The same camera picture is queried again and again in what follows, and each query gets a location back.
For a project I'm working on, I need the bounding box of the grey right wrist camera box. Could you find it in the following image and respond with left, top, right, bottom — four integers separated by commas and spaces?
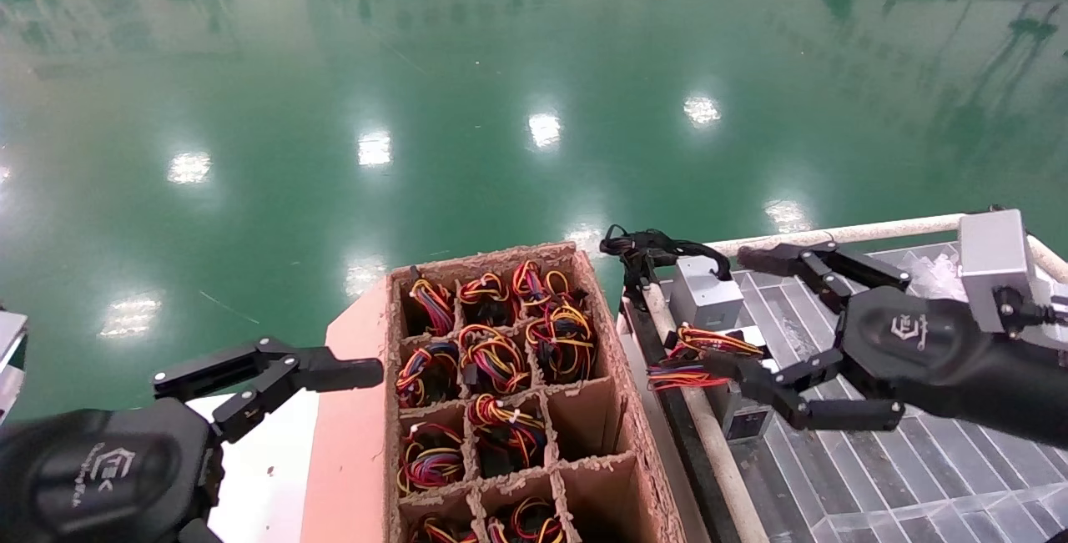
958, 209, 1068, 352

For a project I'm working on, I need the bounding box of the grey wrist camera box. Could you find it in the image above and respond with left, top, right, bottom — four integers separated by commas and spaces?
958, 209, 1068, 352
0, 309, 30, 425

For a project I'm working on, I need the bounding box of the power supply with coloured wires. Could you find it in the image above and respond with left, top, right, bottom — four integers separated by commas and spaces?
457, 324, 533, 396
526, 301, 597, 384
457, 272, 511, 327
409, 514, 481, 543
647, 323, 785, 445
511, 259, 577, 306
395, 339, 461, 409
397, 422, 466, 495
467, 393, 549, 477
486, 497, 567, 543
407, 268, 457, 337

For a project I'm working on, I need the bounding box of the clear plastic compartment tray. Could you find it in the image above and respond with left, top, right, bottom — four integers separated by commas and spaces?
659, 243, 1068, 543

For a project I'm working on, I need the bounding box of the black cable bundle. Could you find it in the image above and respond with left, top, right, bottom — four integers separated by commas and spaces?
599, 222, 733, 294

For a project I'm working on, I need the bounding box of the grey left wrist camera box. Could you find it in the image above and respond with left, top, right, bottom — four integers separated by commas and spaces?
0, 309, 30, 425

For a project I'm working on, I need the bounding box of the grey metal power supply box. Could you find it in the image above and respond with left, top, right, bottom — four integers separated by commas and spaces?
670, 255, 745, 332

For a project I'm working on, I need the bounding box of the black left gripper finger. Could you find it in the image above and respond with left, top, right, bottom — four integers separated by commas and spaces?
212, 348, 385, 445

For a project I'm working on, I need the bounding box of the black cart edge rail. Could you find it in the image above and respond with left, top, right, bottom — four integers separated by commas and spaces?
619, 297, 743, 543

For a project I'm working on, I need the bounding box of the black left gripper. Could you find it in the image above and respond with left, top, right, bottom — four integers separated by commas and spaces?
0, 338, 298, 543

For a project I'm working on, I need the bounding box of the pink board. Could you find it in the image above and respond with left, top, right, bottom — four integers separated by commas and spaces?
300, 276, 393, 543

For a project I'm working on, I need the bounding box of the crumpled clear plastic bag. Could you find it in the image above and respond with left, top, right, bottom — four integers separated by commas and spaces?
911, 251, 962, 304

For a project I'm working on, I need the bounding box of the brown cardboard divider box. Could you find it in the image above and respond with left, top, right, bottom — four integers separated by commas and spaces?
385, 242, 690, 543

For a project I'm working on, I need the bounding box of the black pipe joint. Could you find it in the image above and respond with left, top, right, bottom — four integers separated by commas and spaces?
622, 259, 660, 312

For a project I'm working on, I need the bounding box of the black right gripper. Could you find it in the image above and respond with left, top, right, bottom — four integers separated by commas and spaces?
701, 241, 1068, 449

